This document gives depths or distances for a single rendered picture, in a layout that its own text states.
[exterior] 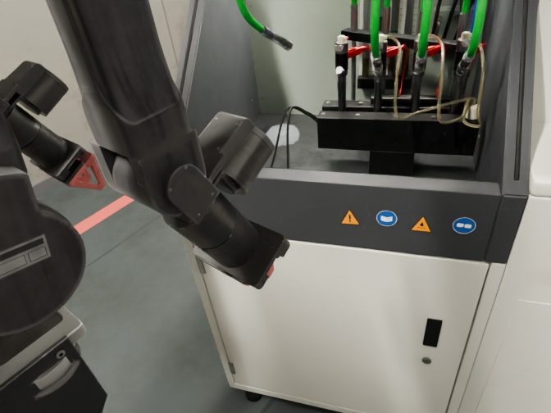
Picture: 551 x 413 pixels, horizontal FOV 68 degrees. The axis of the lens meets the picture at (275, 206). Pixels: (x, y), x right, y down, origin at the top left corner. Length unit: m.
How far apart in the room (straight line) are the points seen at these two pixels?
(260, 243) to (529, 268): 0.58
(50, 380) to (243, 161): 0.31
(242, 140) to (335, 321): 0.74
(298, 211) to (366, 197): 0.14
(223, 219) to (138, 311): 1.58
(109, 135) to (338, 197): 0.55
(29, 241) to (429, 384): 1.10
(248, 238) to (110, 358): 1.46
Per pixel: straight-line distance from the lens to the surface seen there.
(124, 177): 0.35
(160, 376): 1.73
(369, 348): 1.14
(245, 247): 0.44
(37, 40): 2.92
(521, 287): 0.95
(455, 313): 1.00
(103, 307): 2.05
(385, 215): 0.81
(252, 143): 0.41
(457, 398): 1.29
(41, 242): 0.27
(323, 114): 0.97
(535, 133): 0.94
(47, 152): 0.77
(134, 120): 0.31
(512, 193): 0.80
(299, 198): 0.82
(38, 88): 0.75
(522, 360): 1.13
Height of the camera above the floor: 1.39
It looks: 37 degrees down
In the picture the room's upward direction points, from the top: 7 degrees counter-clockwise
